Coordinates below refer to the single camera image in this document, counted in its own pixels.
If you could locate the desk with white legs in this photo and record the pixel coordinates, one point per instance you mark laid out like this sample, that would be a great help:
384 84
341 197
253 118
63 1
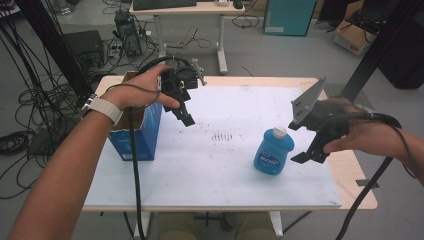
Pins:
186 9

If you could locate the black keyboard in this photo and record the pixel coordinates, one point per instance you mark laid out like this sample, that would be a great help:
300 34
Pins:
163 4

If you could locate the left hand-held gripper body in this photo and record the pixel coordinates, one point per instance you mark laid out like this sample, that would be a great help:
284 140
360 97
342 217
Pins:
176 83

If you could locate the black equipment box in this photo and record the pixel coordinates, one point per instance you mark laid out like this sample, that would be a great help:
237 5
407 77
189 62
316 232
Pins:
83 46

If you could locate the white table sheet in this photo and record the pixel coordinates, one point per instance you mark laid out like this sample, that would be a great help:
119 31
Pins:
216 180

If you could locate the large black case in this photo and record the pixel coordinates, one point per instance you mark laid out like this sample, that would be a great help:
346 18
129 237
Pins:
405 60

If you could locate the person's khaki trousers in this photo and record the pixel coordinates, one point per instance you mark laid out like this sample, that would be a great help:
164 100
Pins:
176 228

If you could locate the wristwatch with white band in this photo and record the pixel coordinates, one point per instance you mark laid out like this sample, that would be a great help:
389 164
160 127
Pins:
106 110

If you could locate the person's right hand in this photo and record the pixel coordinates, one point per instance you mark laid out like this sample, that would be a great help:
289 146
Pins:
366 140

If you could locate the blue cardboard box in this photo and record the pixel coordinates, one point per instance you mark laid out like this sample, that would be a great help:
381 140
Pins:
140 143

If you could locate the gray floor mat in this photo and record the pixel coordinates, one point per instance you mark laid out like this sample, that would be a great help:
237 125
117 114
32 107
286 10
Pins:
333 91

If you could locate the person's left hand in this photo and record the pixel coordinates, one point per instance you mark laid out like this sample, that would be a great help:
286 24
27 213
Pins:
140 90

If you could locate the teal cabinet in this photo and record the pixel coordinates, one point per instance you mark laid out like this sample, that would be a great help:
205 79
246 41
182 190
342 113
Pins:
288 16

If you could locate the white table leg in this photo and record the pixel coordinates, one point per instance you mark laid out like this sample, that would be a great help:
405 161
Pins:
147 223
276 223

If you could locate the gray tape piece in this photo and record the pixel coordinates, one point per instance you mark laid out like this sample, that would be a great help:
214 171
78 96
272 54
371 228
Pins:
365 183

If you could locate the black metal stand pole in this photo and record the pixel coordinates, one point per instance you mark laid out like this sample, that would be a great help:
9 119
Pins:
50 43
383 43

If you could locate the brown cardboard box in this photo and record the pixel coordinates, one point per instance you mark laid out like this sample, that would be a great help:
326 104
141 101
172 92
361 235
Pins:
353 41

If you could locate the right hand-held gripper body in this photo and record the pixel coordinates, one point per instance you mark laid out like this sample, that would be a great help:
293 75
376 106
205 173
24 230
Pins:
308 103

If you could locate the black computer tower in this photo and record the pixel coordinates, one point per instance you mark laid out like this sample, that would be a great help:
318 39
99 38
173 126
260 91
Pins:
128 33

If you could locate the black computer mouse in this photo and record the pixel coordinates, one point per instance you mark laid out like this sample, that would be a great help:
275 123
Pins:
237 4

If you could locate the blue bottle with white cap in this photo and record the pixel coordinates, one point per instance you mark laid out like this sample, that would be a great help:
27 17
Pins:
273 151

